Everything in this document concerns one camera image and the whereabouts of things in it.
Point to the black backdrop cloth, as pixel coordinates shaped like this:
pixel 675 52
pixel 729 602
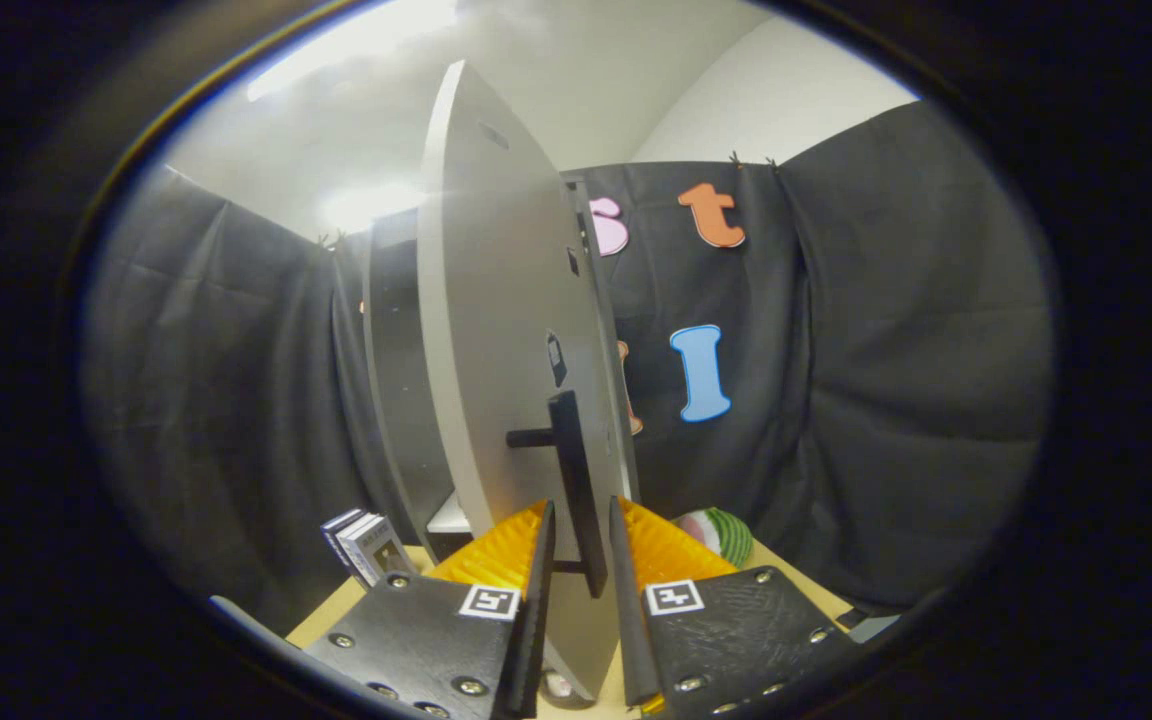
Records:
pixel 886 350

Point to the stack of books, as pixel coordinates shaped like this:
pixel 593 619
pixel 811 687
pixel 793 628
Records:
pixel 376 548

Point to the white shoe cabinet door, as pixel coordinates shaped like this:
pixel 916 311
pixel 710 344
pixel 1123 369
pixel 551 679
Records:
pixel 496 300

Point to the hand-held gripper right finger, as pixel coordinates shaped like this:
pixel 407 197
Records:
pixel 626 610

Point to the green striped watermelon toy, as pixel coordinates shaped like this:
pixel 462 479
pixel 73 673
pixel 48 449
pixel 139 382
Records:
pixel 726 535

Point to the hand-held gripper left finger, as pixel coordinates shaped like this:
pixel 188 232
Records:
pixel 539 600

